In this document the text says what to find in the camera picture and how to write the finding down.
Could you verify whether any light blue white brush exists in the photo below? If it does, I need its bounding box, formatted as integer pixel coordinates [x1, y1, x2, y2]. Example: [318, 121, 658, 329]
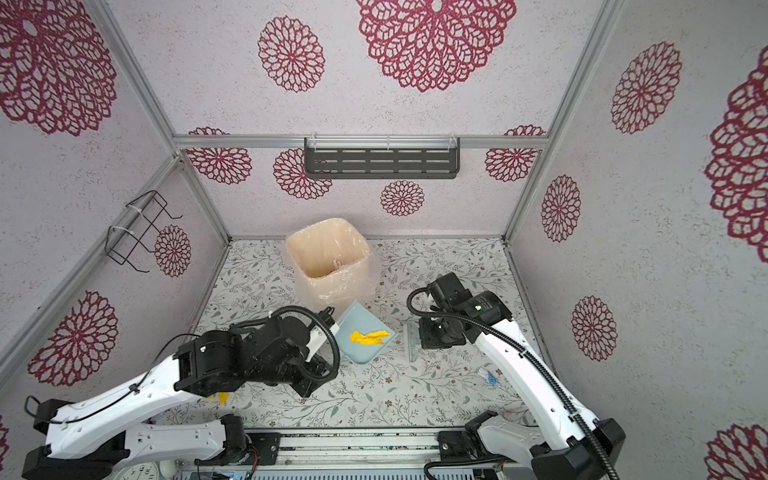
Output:
[404, 321, 421, 363]

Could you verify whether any light blue plastic dustpan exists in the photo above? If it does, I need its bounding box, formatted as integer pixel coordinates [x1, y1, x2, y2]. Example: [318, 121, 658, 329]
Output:
[334, 302, 397, 364]

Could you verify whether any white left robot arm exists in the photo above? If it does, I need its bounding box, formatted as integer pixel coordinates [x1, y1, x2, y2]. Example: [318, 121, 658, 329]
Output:
[22, 306, 341, 479]

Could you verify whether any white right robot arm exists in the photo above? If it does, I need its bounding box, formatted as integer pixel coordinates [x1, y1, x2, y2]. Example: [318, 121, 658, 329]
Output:
[406, 273, 626, 479]

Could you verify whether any yellow paper scrap middle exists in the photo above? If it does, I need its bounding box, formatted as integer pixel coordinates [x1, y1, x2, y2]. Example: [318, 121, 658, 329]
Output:
[349, 330, 390, 346]

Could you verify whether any blue white scrap right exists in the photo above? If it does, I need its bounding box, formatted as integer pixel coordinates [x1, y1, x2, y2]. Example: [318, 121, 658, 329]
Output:
[477, 368, 498, 388]

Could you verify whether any cream bin with plastic liner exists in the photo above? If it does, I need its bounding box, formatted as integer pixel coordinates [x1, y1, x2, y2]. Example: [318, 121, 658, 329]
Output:
[284, 218, 381, 317]

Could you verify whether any white dial gauge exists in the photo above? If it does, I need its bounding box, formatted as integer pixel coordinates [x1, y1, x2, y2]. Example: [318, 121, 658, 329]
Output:
[111, 462, 161, 480]

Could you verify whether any dark grey wall shelf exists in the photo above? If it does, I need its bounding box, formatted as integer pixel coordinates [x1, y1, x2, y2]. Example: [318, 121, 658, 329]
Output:
[303, 137, 461, 180]

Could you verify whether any black wire wall basket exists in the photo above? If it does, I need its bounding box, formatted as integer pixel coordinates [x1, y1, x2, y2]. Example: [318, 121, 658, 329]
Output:
[103, 189, 182, 274]

